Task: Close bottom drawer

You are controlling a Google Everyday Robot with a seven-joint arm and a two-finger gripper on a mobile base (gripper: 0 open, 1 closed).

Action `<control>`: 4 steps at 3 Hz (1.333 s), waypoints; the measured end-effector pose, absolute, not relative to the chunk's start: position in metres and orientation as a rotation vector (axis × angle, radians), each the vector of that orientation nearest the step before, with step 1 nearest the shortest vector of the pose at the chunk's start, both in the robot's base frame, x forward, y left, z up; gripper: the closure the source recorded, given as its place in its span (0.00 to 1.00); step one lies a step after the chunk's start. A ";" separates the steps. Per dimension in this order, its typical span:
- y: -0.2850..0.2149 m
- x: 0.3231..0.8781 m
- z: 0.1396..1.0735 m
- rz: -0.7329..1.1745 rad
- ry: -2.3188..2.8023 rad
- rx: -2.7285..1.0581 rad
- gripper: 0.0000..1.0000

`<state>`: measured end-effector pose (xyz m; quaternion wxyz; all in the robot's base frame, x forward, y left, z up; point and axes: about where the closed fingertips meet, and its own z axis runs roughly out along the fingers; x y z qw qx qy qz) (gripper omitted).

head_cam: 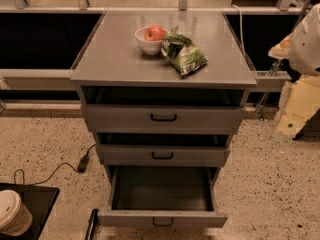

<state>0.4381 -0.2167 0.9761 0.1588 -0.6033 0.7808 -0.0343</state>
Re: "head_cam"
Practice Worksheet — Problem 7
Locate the white and yellow robot arm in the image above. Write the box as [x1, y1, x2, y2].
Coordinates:
[268, 4, 320, 140]

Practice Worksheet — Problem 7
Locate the grey drawer cabinet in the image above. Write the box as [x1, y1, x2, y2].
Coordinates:
[71, 10, 256, 178]

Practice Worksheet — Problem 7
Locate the grey top drawer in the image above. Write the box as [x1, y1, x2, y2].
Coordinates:
[81, 86, 244, 134]

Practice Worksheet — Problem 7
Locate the grey drawer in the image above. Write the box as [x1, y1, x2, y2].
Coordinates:
[98, 166, 228, 228]
[81, 86, 244, 134]
[96, 133, 230, 167]

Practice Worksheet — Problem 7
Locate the grey middle drawer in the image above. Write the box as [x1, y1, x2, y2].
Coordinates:
[96, 133, 230, 167]

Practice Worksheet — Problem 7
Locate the grey bottom drawer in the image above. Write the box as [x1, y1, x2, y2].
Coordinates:
[98, 166, 228, 228]

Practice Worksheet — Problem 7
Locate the green chip bag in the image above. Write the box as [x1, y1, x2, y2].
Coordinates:
[161, 27, 208, 77]

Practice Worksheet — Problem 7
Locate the white bowl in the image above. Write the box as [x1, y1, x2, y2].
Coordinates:
[135, 27, 163, 55]

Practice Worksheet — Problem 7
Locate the red apple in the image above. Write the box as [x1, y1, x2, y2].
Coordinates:
[144, 25, 166, 41]

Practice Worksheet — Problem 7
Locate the black side table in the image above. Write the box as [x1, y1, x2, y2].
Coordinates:
[0, 183, 60, 240]

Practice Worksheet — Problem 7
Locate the white paper coffee cup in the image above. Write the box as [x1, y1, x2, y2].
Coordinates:
[0, 190, 33, 236]

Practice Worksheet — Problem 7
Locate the black power adapter cable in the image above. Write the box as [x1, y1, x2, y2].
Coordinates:
[13, 143, 97, 186]

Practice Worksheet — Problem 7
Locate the white cable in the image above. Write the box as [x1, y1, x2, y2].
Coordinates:
[231, 4, 247, 57]

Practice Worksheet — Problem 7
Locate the metal rail frame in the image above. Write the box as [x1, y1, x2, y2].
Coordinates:
[0, 5, 314, 94]

